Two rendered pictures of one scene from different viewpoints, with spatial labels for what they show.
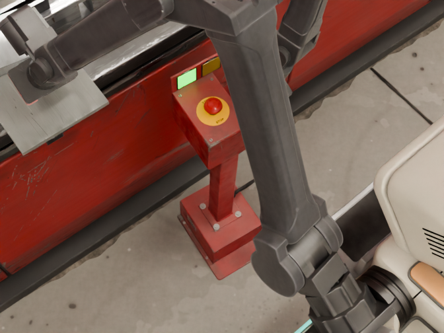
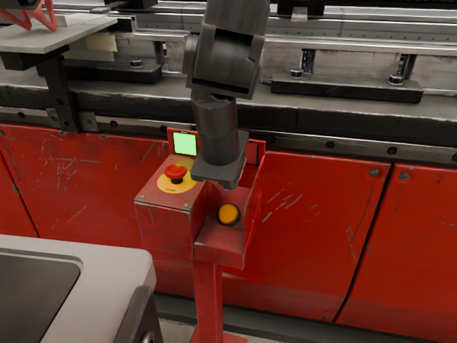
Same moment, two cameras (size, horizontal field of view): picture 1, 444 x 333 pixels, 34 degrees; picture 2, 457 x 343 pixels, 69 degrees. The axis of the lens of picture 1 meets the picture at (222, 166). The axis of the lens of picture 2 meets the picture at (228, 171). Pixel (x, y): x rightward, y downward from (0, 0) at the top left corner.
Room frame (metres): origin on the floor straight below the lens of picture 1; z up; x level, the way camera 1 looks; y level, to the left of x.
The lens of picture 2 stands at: (0.55, -0.42, 1.15)
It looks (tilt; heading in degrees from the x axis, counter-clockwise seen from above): 35 degrees down; 52
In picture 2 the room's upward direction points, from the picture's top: straight up
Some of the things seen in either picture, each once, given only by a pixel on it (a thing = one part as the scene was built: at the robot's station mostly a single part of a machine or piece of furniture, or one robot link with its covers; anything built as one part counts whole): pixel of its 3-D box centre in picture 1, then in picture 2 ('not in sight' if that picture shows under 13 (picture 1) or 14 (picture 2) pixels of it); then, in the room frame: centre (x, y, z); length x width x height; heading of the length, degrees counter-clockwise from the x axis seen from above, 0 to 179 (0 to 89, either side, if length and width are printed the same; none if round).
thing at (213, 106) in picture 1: (213, 108); (176, 175); (0.78, 0.03, 0.79); 0.04 x 0.04 x 0.04
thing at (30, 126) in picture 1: (29, 77); (45, 30); (0.70, 0.37, 1.00); 0.26 x 0.18 x 0.01; 41
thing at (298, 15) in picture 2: not in sight; (300, 6); (1.26, 0.19, 1.01); 0.26 x 0.12 x 0.05; 41
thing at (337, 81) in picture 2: not in sight; (343, 86); (1.16, -0.03, 0.89); 0.30 x 0.05 x 0.03; 131
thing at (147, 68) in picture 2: not in sight; (98, 70); (0.79, 0.40, 0.89); 0.30 x 0.05 x 0.03; 131
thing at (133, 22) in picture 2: (0, 22); (94, 22); (0.83, 0.45, 0.98); 0.20 x 0.03 x 0.03; 131
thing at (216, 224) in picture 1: (220, 210); not in sight; (0.81, 0.00, 0.13); 0.10 x 0.10 x 0.01; 36
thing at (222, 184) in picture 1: (222, 173); (209, 307); (0.81, 0.00, 0.39); 0.05 x 0.05 x 0.54; 36
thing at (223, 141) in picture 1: (228, 104); (203, 194); (0.81, 0.00, 0.75); 0.20 x 0.16 x 0.18; 126
